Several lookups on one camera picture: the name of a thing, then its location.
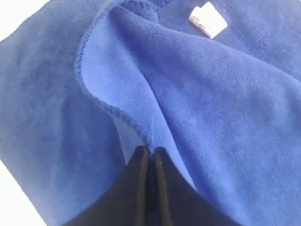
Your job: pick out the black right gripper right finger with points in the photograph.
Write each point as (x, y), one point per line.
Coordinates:
(178, 203)

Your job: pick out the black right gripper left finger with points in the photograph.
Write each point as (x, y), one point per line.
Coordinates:
(124, 203)

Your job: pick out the blue microfiber towel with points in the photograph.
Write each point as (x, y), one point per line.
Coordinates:
(84, 82)

